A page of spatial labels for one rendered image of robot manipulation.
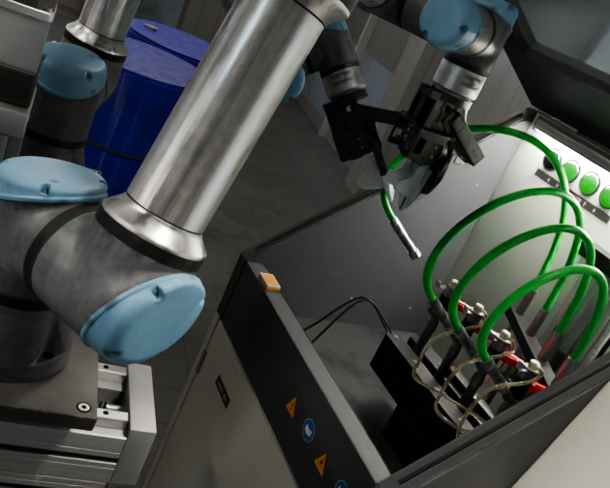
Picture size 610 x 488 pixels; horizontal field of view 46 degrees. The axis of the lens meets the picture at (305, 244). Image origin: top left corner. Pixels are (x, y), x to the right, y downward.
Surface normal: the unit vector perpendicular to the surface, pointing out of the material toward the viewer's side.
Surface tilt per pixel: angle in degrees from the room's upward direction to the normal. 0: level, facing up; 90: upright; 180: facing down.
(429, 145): 90
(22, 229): 68
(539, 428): 90
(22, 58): 90
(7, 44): 90
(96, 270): 74
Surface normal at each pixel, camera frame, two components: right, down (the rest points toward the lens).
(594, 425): -0.73, -0.36
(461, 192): 0.37, 0.50
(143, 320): 0.67, 0.62
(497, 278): -0.85, -0.17
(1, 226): -0.47, 0.08
